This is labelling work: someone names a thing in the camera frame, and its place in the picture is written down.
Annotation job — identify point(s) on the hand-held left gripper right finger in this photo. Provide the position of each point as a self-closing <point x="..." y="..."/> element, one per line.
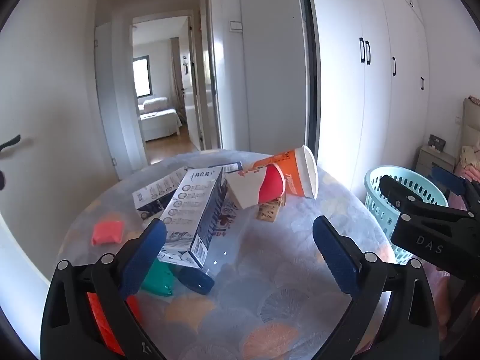
<point x="335" y="255"/>

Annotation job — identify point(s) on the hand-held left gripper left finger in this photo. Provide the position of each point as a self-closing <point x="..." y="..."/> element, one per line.
<point x="144" y="255"/>

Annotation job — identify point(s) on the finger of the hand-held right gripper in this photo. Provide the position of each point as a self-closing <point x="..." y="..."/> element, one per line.
<point x="450" y="180"/>
<point x="397" y="195"/>

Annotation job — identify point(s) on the light blue laundry basket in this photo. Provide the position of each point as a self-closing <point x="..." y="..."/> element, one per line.
<point x="378" y="202"/>

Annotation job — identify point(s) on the white blue milk carton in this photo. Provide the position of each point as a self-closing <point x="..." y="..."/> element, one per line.
<point x="191" y="210"/>
<point x="157" y="193"/>

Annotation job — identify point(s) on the small brown snack packet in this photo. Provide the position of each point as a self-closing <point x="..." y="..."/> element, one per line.
<point x="268" y="212"/>

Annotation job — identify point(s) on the beige nightstand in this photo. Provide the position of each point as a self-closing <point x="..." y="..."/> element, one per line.
<point x="431" y="161"/>

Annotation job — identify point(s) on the green plastic packet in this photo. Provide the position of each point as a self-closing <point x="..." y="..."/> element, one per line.
<point x="159" y="279"/>

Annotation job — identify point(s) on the coral pink sponge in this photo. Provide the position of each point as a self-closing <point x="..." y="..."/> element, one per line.
<point x="108" y="229"/>

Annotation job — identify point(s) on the dark blue cylinder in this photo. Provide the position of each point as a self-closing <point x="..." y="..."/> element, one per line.
<point x="195" y="281"/>

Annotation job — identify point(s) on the bed with pink sheet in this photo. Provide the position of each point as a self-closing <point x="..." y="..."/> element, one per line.
<point x="470" y="123"/>

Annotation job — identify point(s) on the red orange packet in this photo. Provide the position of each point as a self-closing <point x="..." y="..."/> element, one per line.
<point x="101" y="318"/>

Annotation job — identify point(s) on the orange paper cup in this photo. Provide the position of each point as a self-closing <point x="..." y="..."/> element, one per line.
<point x="292" y="174"/>

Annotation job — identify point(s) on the white wardrobe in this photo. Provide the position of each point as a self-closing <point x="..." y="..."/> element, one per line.
<point x="375" y="101"/>

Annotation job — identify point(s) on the red white paper cup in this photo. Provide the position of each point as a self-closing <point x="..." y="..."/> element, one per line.
<point x="258" y="187"/>

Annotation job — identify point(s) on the white bed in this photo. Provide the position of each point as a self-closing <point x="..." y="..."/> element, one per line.
<point x="159" y="118"/>

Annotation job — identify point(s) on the white sliding door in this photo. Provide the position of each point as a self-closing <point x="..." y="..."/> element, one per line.
<point x="273" y="82"/>

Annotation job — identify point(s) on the white room door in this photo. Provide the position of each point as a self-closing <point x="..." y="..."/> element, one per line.
<point x="191" y="90"/>

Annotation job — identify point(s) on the dark framed window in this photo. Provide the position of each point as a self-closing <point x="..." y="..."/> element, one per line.
<point x="141" y="77"/>

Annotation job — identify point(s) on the dark door hanging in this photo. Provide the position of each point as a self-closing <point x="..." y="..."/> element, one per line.
<point x="185" y="65"/>

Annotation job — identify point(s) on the dark picture frame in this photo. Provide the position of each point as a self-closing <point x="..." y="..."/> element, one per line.
<point x="437" y="143"/>

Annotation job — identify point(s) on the white light switch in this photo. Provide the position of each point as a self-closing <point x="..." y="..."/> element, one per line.
<point x="235" y="25"/>

